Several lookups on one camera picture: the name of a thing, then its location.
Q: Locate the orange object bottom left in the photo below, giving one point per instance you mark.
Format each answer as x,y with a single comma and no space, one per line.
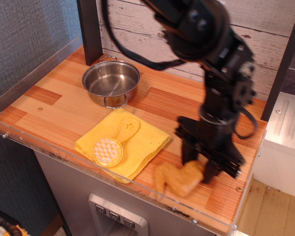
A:
15,230

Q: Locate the yellow round scrub brush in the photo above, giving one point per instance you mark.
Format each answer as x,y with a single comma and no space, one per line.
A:
109,152

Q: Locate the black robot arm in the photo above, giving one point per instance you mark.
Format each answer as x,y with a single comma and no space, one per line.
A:
199,31

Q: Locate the silver dispenser button panel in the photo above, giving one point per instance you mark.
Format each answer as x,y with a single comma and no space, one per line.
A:
115,216

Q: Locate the dark right shelf post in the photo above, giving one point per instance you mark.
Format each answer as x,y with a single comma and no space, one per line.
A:
280,76

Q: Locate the yellow rubber chicken wing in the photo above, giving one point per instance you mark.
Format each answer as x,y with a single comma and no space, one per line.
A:
181,181

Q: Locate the dark left shelf post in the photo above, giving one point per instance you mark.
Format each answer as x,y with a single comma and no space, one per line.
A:
90,29

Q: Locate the yellow folded cloth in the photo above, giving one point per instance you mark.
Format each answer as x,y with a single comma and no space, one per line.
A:
137,151

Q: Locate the dark shelf post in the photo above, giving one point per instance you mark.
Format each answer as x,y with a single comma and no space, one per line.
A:
90,29
280,76

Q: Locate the small stainless steel pot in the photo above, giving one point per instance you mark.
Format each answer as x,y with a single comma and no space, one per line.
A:
111,83

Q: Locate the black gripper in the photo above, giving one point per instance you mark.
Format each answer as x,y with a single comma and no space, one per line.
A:
212,139

